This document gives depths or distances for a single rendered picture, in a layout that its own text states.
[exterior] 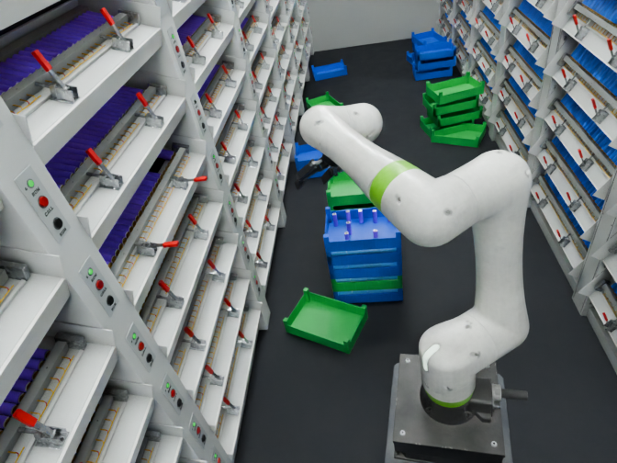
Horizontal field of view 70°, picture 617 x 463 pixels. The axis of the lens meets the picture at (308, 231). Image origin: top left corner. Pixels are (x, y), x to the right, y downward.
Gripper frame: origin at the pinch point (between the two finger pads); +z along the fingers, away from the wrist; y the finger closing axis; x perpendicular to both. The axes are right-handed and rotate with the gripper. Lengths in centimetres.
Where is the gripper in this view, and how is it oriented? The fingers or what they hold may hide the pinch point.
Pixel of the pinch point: (312, 180)
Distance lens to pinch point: 149.5
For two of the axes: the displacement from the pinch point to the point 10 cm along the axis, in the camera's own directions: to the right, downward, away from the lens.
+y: 8.5, -2.2, 4.7
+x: -3.5, -9.1, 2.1
